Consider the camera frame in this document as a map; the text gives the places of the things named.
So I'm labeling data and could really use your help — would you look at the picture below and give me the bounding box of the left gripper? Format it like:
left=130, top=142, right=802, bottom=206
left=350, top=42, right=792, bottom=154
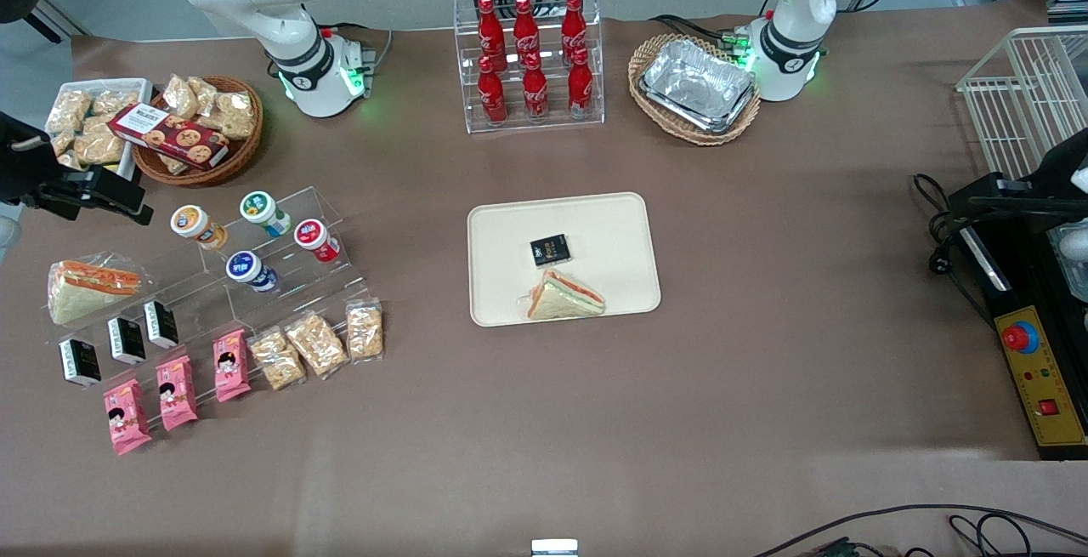
left=969, top=128, right=1088, bottom=219

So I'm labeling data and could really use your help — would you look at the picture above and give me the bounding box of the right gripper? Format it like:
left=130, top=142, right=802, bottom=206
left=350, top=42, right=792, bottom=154
left=0, top=111, right=156, bottom=226

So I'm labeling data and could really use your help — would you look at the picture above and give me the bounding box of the green lid yogurt cup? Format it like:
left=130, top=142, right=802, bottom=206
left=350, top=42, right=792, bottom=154
left=240, top=190, right=292, bottom=238

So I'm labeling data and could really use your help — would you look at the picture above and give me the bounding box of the white rectangular snack tray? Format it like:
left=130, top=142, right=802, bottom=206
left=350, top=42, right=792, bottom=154
left=47, top=78, right=154, bottom=182

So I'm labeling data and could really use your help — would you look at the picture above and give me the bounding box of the blue lid gum bottle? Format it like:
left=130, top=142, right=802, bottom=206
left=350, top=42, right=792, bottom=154
left=226, top=251, right=279, bottom=294

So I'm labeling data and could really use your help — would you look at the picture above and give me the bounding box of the red lid gum bottle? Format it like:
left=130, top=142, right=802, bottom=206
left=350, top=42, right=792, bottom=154
left=294, top=218, right=341, bottom=263

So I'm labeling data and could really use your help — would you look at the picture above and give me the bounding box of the aluminium foil tray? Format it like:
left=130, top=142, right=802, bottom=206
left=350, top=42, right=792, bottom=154
left=639, top=38, right=757, bottom=134

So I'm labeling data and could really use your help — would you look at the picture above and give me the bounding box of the beige serving tray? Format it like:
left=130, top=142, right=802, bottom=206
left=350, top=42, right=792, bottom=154
left=467, top=192, right=662, bottom=327

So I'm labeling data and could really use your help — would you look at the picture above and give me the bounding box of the silver machine bar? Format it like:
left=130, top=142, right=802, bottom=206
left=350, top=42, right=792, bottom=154
left=959, top=225, right=1012, bottom=293

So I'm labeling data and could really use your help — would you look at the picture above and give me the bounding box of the clear plastic container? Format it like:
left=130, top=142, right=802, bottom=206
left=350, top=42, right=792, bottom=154
left=1050, top=230, right=1088, bottom=303

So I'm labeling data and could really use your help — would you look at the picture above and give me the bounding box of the dark red cookie box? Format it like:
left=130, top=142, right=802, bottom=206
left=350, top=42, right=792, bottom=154
left=108, top=103, right=230, bottom=171

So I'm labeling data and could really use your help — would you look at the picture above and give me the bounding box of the orange lid yogurt cup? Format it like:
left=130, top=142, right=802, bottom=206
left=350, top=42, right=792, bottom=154
left=170, top=204, right=229, bottom=252

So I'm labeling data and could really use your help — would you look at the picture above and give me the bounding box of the wrapped triangle sandwich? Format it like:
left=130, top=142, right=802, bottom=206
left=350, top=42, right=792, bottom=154
left=520, top=268, right=607, bottom=321
left=47, top=253, right=145, bottom=326

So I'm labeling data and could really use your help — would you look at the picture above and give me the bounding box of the black yellow-panel sealing machine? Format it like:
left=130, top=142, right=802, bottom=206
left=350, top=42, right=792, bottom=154
left=946, top=173, right=1088, bottom=462

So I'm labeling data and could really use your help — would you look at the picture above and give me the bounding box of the red emergency stop button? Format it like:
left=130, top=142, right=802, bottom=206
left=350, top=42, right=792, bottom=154
left=1001, top=321, right=1040, bottom=354

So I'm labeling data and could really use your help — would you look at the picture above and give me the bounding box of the dark brown wicker basket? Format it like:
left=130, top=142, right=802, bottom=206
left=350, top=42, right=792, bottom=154
left=132, top=75, right=264, bottom=188

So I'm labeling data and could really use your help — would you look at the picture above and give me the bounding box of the black white small box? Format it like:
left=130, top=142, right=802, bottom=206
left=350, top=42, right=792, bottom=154
left=58, top=338, right=103, bottom=389
left=107, top=316, right=147, bottom=366
left=143, top=299, right=180, bottom=350

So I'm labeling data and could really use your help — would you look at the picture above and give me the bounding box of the pink snack pack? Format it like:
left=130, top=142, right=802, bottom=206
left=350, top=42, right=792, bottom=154
left=156, top=355, right=199, bottom=432
left=103, top=378, right=153, bottom=456
left=212, top=329, right=252, bottom=403

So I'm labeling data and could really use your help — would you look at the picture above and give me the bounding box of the clear acrylic step stand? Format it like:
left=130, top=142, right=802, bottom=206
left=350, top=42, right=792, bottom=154
left=41, top=187, right=385, bottom=409

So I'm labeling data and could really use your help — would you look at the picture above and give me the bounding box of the brown table cover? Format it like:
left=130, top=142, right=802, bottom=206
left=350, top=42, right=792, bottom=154
left=0, top=0, right=1088, bottom=557

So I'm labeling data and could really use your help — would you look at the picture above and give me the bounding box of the light wicker basket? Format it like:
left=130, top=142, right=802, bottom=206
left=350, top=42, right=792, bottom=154
left=628, top=33, right=762, bottom=146

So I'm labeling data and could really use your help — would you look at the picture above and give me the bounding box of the red cola bottle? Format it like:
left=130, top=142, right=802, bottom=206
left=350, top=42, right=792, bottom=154
left=521, top=54, right=550, bottom=122
left=513, top=0, right=542, bottom=73
left=567, top=47, right=595, bottom=120
left=561, top=0, right=587, bottom=65
left=477, top=0, right=508, bottom=73
left=476, top=55, right=508, bottom=127

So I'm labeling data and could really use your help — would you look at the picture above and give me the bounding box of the clear acrylic bottle rack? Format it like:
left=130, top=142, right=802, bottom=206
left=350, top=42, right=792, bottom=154
left=453, top=0, right=606, bottom=134

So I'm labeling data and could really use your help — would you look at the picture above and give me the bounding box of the black gold-print small box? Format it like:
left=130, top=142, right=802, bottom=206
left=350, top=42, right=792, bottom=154
left=530, top=234, right=573, bottom=269

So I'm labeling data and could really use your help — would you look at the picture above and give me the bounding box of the black power cable with plug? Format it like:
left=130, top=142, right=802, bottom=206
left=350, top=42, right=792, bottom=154
left=912, top=173, right=995, bottom=324

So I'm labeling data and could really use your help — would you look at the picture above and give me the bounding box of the white wire basket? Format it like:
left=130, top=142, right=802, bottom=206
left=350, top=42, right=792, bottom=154
left=956, top=26, right=1088, bottom=184

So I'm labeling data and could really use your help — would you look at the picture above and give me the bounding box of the dark frame bar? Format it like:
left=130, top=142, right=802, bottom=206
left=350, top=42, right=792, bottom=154
left=24, top=11, right=88, bottom=41

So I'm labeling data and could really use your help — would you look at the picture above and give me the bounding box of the long black cable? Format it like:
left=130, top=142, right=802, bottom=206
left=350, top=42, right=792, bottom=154
left=752, top=503, right=1088, bottom=557

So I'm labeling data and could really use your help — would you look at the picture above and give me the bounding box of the grey base cable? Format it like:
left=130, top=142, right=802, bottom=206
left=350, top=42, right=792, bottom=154
left=323, top=23, right=396, bottom=73

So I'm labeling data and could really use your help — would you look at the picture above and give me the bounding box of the looped black cable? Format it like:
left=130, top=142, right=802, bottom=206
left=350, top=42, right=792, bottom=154
left=948, top=513, right=1034, bottom=557

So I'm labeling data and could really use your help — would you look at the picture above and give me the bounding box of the black base cable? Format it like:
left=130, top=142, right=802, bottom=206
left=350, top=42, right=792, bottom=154
left=650, top=13, right=749, bottom=52

